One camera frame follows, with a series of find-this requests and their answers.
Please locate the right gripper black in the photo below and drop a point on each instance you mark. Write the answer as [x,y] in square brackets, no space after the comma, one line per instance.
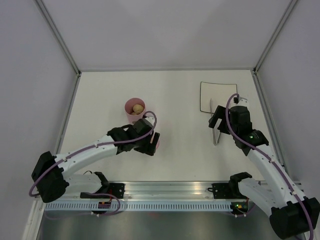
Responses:
[220,112]

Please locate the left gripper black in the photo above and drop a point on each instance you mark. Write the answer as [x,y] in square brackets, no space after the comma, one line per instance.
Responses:
[149,148]

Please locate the pink lunch box lid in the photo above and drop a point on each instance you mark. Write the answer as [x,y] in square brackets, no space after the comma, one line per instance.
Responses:
[158,143]

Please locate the metal tongs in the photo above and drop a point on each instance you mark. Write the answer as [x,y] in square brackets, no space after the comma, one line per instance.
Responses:
[215,132]

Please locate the pink cylindrical lunch box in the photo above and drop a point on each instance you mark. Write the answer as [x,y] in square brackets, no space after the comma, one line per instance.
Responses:
[128,109]

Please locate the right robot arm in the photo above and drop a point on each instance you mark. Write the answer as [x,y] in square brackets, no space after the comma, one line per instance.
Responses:
[289,210]

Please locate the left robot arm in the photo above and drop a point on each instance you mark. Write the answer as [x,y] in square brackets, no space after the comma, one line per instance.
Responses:
[57,175]

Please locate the white square plate black rim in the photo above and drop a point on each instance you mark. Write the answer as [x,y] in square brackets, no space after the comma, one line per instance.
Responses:
[214,94]

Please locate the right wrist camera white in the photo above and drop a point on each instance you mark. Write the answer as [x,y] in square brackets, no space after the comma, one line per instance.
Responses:
[240,101]

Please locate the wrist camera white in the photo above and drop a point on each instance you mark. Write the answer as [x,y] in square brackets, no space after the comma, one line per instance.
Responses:
[151,120]
[240,101]

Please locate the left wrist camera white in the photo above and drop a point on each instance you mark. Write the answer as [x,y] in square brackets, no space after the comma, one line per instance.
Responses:
[151,120]

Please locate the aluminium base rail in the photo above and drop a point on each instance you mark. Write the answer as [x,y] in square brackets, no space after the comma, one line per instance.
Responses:
[180,190]

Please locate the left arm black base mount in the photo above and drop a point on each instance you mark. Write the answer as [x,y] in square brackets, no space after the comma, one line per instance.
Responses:
[114,189]

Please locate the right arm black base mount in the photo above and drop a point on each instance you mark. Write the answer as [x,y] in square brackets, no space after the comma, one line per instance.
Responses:
[220,190]

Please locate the white slotted cable duct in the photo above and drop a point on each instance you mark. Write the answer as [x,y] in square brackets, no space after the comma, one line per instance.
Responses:
[149,206]

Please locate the right aluminium frame post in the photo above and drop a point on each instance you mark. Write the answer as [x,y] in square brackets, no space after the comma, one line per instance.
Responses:
[275,34]

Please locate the aluminium frame post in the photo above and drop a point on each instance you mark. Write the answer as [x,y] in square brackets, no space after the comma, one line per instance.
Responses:
[275,34]
[57,35]

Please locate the left aluminium frame post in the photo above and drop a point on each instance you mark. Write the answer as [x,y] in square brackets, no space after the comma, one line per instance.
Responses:
[57,35]

